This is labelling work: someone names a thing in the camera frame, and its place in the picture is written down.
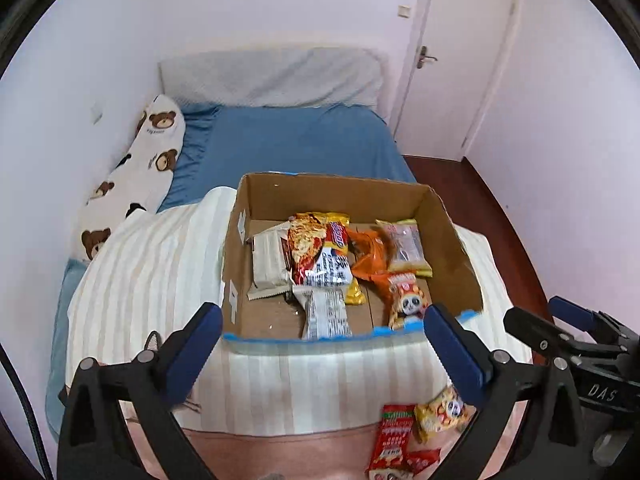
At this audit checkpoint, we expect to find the yellow panda snack packet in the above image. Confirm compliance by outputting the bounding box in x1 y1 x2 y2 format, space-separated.
413 385 474 443

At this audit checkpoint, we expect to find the red spicy strip packet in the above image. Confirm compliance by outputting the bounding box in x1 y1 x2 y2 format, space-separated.
367 404 414 480

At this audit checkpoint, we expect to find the grey white snack packet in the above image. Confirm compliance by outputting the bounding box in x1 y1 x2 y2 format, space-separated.
293 285 352 341

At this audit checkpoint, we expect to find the small red triangular packet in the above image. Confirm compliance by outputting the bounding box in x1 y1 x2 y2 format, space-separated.
406 448 440 476

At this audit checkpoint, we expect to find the orange panda biscuit packet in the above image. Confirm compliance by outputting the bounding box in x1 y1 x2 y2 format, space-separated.
384 273 428 330

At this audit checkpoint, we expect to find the pink cake packet yellow edge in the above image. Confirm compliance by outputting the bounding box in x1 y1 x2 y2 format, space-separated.
376 219 433 278

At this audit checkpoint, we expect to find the striped cream blanket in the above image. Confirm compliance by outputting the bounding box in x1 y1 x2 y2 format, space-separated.
66 174 532 437

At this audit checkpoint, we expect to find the orange snack packet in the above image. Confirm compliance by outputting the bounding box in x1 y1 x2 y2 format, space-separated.
347 229 390 292

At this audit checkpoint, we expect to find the cardboard box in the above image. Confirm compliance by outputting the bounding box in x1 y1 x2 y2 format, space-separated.
222 172 484 356

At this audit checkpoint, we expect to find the korean noodle packet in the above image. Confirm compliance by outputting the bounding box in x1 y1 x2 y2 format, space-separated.
286 211 366 304

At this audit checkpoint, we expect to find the white wafer packet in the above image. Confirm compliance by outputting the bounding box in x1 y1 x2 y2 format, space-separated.
247 221 293 300

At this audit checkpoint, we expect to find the bear pattern long pillow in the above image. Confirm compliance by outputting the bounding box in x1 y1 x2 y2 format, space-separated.
70 94 186 262

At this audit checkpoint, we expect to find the blue bed sheet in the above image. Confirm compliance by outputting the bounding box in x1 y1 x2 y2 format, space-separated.
46 103 412 434

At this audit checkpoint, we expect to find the white door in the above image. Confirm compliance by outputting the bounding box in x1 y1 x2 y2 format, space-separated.
395 0 518 160

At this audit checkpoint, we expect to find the grey pillow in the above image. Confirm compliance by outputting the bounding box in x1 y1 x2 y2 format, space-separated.
160 46 385 110

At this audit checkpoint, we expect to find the black cable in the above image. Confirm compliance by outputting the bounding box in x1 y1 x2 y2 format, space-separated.
0 341 54 480

